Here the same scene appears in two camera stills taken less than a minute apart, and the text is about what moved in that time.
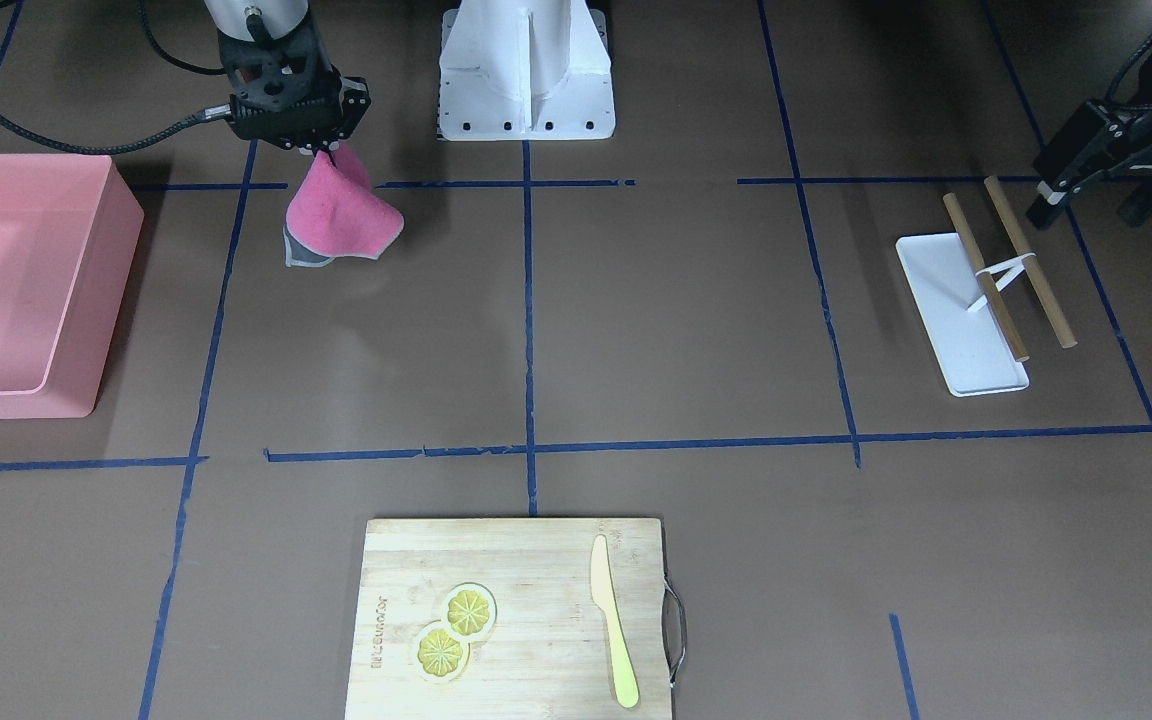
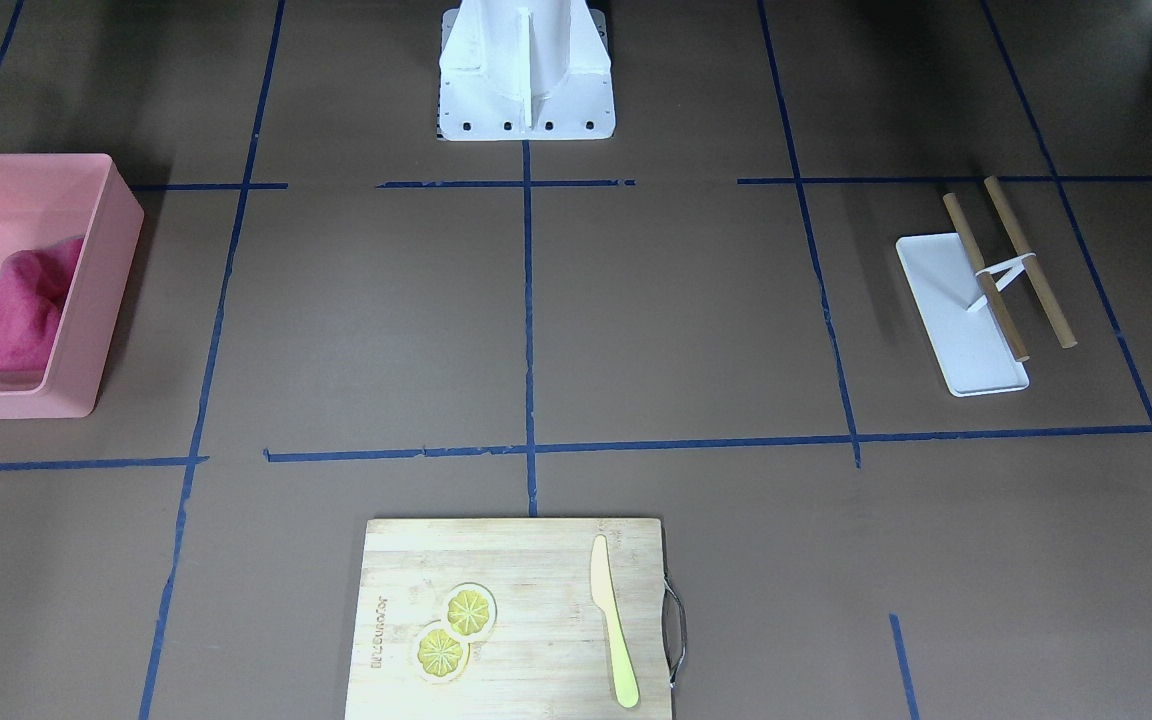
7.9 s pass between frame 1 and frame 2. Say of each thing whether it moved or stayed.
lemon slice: stayed
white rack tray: stayed
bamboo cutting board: stayed
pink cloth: moved
